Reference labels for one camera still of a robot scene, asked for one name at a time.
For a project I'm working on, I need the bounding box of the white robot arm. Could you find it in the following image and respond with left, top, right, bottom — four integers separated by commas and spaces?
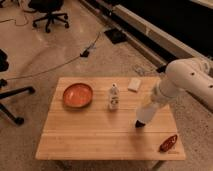
142, 58, 213, 108

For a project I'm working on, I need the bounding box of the black eraser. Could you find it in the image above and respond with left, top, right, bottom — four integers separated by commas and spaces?
135, 121, 145, 128

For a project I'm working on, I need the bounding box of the white rectangular block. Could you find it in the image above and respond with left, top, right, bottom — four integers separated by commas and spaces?
128, 78, 141, 92

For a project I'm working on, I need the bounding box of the small white bottle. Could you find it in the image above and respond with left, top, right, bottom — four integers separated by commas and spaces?
108, 83, 119, 110

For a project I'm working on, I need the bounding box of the red-brown oval object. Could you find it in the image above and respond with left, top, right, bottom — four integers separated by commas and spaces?
159, 135, 178, 152

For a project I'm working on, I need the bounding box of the wooden table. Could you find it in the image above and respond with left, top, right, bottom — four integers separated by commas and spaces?
36, 77, 186, 160

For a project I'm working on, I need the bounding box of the black floor plate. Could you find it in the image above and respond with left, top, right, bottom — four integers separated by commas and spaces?
105, 29, 126, 44

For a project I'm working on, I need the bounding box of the orange bowl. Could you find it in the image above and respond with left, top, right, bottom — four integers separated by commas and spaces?
63, 83, 93, 108

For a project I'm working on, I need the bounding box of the black chair base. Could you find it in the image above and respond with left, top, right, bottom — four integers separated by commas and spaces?
0, 86, 36, 126

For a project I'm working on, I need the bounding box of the black office chair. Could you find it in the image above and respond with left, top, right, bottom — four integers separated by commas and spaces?
28, 0, 69, 33

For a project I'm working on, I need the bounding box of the grey metal rail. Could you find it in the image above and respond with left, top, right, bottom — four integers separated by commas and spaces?
80, 0, 213, 62

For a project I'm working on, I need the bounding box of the black floor cable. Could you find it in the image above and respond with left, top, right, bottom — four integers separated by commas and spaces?
5, 31, 102, 81

